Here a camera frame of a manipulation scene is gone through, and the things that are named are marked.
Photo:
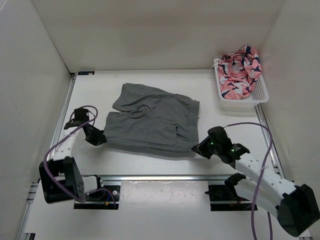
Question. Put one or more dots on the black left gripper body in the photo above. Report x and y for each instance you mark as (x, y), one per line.
(89, 137)

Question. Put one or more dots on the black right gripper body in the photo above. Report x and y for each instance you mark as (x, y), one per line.
(217, 150)

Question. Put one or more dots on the grey shorts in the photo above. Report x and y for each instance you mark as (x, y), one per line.
(151, 118)

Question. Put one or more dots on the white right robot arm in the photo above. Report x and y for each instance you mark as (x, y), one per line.
(294, 206)

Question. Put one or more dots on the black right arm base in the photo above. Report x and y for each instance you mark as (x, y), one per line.
(223, 197)

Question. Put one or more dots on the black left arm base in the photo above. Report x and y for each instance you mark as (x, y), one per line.
(108, 199)

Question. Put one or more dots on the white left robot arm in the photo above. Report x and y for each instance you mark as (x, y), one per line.
(59, 174)

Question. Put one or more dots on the pink patterned shorts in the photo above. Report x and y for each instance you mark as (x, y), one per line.
(238, 73)

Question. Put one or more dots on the white plastic basket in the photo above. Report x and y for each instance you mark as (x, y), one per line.
(258, 96)

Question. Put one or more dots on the right aluminium frame rail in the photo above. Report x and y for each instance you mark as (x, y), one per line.
(276, 163)

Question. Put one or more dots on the aluminium frame rail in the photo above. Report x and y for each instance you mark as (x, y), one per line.
(276, 163)
(21, 234)

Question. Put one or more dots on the left aluminium frame rail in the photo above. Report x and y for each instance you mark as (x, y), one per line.
(21, 234)

